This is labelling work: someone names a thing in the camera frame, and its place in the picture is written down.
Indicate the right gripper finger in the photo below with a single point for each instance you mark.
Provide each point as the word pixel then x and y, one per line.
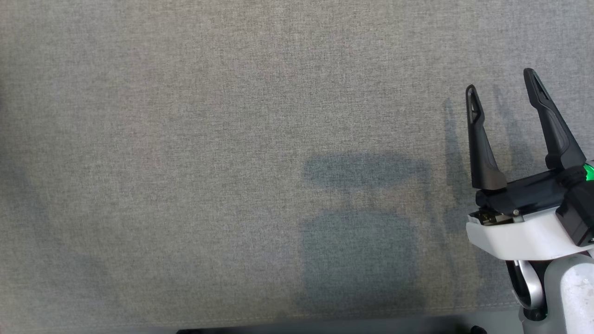
pixel 554 134
pixel 482 157

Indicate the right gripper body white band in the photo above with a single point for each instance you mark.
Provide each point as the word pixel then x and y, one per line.
pixel 524 232

